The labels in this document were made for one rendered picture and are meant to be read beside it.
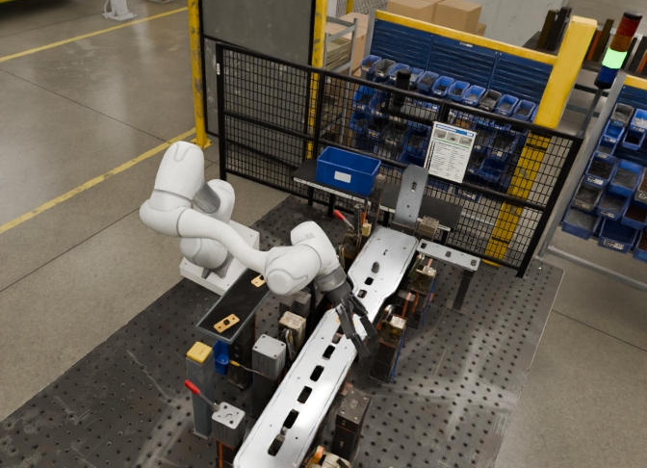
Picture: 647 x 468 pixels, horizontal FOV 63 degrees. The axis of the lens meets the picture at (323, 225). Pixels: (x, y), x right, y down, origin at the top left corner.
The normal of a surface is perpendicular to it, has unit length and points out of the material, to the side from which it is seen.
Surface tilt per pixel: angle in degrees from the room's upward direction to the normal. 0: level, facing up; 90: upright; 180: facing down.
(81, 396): 0
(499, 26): 90
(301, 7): 91
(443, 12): 90
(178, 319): 0
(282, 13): 91
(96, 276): 0
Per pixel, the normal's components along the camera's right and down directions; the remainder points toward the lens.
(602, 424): 0.09, -0.79
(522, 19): -0.52, 0.48
